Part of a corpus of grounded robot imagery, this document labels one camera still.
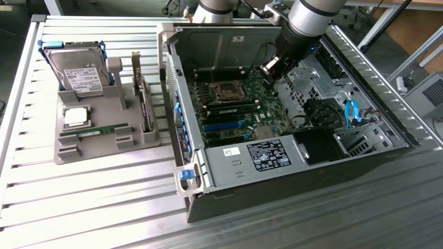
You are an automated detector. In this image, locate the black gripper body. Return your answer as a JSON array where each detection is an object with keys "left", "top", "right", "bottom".
[{"left": 274, "top": 25, "right": 326, "bottom": 66}]

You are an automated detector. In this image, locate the green RAM stick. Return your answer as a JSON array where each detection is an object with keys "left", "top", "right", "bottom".
[
  {"left": 63, "top": 122, "right": 128, "bottom": 137},
  {"left": 207, "top": 102, "right": 262, "bottom": 117}
]

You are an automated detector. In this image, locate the green motherboard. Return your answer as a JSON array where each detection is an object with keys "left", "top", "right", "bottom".
[{"left": 192, "top": 66, "right": 289, "bottom": 146}]

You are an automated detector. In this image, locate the silver chipset heatsink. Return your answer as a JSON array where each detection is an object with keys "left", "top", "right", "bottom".
[{"left": 254, "top": 126, "right": 279, "bottom": 141}]

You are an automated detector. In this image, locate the blue expansion slot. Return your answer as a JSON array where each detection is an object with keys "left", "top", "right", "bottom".
[{"left": 203, "top": 121, "right": 243, "bottom": 132}]

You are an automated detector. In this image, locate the black plastic shroud box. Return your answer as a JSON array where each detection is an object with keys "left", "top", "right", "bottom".
[{"left": 291, "top": 129, "right": 349, "bottom": 167}]

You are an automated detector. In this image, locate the white power strip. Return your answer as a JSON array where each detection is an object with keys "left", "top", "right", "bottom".
[{"left": 394, "top": 75, "right": 414, "bottom": 92}]

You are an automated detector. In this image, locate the metal disk bay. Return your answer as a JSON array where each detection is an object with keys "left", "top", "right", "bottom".
[{"left": 331, "top": 123, "right": 394, "bottom": 158}]

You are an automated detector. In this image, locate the grey power supply unit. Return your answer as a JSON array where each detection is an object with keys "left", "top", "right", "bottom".
[{"left": 203, "top": 135, "right": 310, "bottom": 188}]

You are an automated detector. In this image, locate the grey computer tower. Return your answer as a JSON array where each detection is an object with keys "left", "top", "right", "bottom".
[{"left": 402, "top": 72, "right": 443, "bottom": 120}]

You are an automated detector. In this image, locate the open black PC case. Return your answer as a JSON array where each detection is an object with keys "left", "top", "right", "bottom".
[{"left": 158, "top": 22, "right": 422, "bottom": 224}]

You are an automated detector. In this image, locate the silver hard disk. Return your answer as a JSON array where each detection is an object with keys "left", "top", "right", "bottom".
[{"left": 48, "top": 47, "right": 106, "bottom": 99}]

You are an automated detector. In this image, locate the grey parts rack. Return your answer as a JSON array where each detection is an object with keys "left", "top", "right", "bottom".
[{"left": 52, "top": 56, "right": 164, "bottom": 166}]

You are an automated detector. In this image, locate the silver CPU chip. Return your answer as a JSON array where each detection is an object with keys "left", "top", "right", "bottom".
[{"left": 63, "top": 106, "right": 94, "bottom": 128}]

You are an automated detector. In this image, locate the blue disk caddy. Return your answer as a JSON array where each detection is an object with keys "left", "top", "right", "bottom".
[{"left": 35, "top": 39, "right": 118, "bottom": 92}]

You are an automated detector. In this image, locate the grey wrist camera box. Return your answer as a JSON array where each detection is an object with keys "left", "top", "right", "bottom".
[{"left": 262, "top": 3, "right": 290, "bottom": 27}]

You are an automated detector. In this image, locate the CPU socket with metal frame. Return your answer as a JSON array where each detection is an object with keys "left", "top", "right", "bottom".
[{"left": 210, "top": 81, "right": 250, "bottom": 104}]

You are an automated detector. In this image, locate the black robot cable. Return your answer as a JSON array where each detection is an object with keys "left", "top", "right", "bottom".
[{"left": 238, "top": 0, "right": 271, "bottom": 19}]

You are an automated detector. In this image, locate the black wire bundle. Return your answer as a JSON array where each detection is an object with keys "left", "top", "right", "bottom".
[{"left": 290, "top": 98, "right": 345, "bottom": 130}]

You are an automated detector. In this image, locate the blue SATA wire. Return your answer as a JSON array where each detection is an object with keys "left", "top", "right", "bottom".
[{"left": 343, "top": 99, "right": 363, "bottom": 130}]

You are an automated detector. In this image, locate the wooden desk with metal frame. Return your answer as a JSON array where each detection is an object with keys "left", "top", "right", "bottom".
[{"left": 346, "top": 0, "right": 443, "bottom": 75}]

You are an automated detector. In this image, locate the graphics card with metal bracket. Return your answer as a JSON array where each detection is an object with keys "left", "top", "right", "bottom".
[{"left": 131, "top": 51, "right": 156, "bottom": 133}]

